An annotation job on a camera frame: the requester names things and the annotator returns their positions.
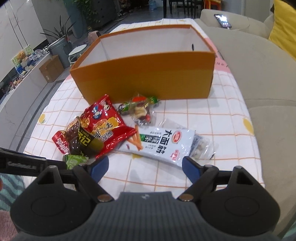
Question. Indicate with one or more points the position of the pink fluffy cloth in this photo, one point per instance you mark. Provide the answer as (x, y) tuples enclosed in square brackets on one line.
[(7, 228)]

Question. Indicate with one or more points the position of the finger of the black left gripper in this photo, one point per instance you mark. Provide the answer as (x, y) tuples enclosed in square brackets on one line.
[(60, 164)]

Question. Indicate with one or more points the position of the orange stool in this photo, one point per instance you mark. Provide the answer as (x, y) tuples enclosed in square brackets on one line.
[(212, 4)]

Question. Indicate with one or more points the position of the grey plant pot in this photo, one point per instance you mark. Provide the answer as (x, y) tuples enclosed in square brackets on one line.
[(62, 48)]

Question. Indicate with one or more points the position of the dark dining table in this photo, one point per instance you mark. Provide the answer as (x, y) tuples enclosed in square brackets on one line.
[(190, 8)]

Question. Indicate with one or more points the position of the orange cardboard box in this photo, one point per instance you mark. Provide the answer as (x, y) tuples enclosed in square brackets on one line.
[(168, 62)]

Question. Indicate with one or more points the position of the clear mixed candy packet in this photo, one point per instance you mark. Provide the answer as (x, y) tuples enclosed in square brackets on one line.
[(144, 115)]

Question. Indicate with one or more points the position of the teddy bear toy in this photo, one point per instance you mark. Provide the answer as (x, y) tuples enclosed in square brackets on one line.
[(20, 56)]

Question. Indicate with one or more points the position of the red cartoon snack bag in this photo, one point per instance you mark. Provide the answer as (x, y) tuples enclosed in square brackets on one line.
[(102, 128)]

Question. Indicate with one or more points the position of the brown cardboard carton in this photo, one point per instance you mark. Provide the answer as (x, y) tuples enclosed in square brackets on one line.
[(52, 69)]

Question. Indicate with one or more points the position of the white tv cabinet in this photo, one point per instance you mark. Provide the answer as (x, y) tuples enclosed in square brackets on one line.
[(15, 107)]

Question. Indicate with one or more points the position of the brown meat snack packet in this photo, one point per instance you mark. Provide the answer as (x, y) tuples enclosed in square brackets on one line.
[(75, 140)]

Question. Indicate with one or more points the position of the white round stool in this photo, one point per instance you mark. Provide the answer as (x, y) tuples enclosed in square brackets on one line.
[(76, 53)]

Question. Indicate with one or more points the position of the clear yogurt ball bag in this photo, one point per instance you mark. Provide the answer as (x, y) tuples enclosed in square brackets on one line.
[(202, 148)]

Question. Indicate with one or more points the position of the blue water bottle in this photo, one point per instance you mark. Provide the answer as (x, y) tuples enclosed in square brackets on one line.
[(152, 5)]

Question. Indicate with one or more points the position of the beige sofa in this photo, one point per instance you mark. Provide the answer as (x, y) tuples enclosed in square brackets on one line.
[(265, 75)]

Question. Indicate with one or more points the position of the yellow cushion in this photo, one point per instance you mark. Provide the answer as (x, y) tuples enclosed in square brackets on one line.
[(283, 31)]

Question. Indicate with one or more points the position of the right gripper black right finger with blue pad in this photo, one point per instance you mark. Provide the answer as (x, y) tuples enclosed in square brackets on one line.
[(229, 200)]

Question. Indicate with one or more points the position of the white gluten snack bag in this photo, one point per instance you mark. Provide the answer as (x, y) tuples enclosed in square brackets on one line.
[(169, 145)]

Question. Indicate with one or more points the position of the teal striped blanket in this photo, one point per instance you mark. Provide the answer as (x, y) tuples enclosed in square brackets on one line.
[(11, 187)]

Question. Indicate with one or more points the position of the green sausage stick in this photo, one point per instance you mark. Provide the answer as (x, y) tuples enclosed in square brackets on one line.
[(125, 107)]

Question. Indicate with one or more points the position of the green climbing plant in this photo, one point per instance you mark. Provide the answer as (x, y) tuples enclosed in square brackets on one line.
[(90, 13)]

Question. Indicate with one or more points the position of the green small snack packet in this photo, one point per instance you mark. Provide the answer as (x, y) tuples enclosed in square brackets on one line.
[(74, 160)]

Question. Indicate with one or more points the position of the pink small heater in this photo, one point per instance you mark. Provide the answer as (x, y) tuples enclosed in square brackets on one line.
[(93, 36)]

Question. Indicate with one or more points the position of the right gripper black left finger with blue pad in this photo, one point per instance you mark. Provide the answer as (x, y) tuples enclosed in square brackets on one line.
[(60, 199)]

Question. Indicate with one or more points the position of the dark drawer cabinet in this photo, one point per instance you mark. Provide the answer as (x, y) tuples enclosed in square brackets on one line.
[(105, 13)]

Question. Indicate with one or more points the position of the black smartphone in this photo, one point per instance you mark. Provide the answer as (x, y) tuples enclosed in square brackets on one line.
[(223, 21)]

